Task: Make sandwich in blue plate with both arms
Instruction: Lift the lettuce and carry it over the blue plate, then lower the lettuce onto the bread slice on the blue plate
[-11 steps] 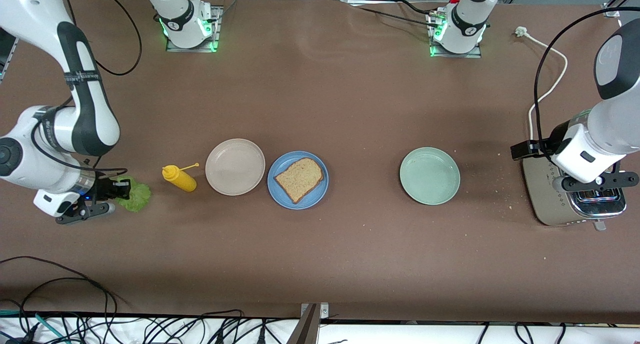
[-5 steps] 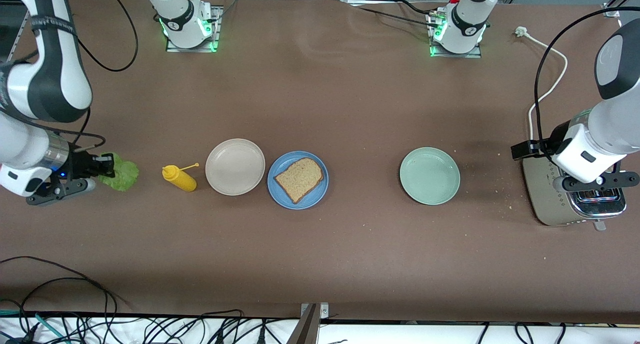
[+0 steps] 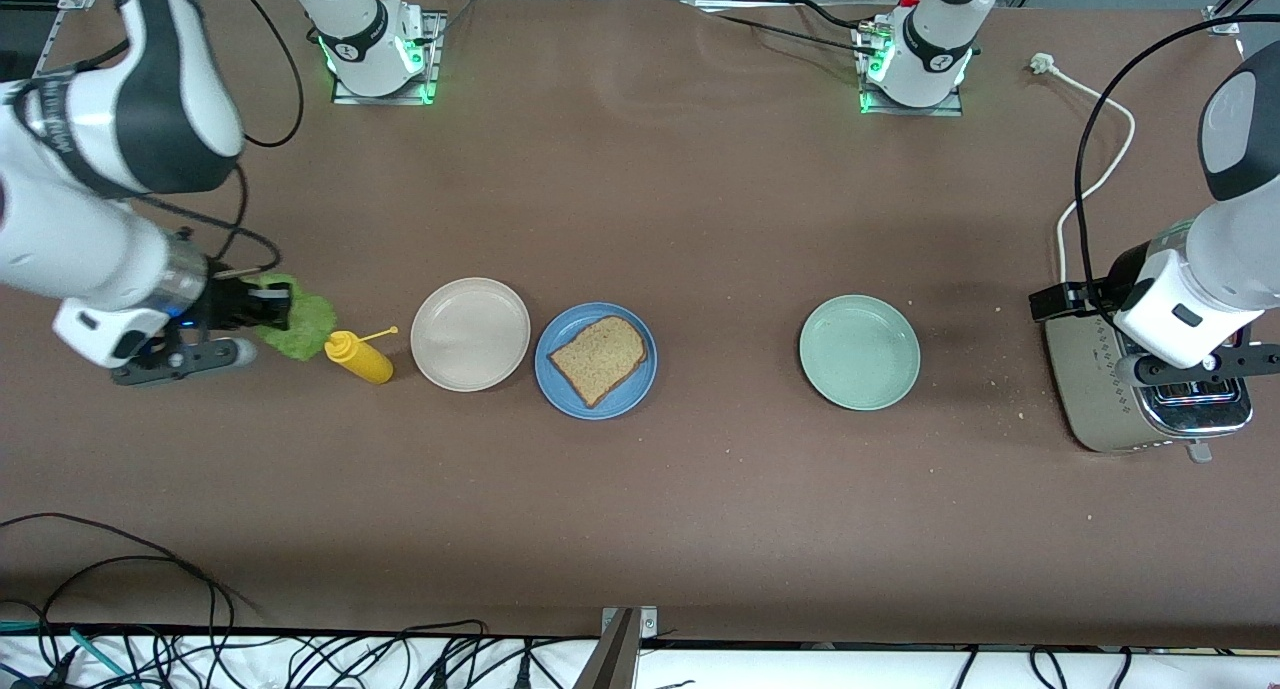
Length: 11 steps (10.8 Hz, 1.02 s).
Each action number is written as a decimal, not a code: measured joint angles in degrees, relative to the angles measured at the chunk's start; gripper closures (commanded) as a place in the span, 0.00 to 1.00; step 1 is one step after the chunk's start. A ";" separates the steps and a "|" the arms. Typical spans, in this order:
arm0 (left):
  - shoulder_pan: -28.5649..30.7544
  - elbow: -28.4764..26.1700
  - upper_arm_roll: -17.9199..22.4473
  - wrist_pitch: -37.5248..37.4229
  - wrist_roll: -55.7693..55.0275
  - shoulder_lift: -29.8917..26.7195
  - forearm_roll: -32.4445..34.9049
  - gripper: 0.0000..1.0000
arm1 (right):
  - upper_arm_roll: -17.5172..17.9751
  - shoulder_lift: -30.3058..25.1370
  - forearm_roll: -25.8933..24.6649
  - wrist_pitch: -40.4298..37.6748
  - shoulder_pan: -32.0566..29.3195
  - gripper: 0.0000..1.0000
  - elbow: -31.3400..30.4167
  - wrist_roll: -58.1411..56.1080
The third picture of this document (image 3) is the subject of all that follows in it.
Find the green lettuce leaf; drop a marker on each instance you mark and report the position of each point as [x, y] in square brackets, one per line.
[305, 334]

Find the blue plate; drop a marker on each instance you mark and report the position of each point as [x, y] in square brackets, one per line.
[560, 394]

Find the chrome and beige toaster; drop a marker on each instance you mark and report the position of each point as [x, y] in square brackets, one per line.
[1100, 399]

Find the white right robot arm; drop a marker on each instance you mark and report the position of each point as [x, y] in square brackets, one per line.
[60, 239]

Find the brown toast bread slice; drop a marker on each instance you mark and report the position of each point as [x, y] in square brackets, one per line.
[598, 357]

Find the yellow mustard squeeze bottle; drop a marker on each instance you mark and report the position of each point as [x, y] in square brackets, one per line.
[368, 362]

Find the metal table edge bracket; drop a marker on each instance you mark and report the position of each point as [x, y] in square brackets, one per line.
[620, 649]

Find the beige plate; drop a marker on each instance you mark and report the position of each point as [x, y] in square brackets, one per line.
[470, 334]

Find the pale green plate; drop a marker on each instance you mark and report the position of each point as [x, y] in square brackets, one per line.
[860, 352]

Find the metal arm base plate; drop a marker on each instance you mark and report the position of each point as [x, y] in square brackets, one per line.
[385, 101]
[905, 112]

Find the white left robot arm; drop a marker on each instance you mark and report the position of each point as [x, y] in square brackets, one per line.
[935, 39]

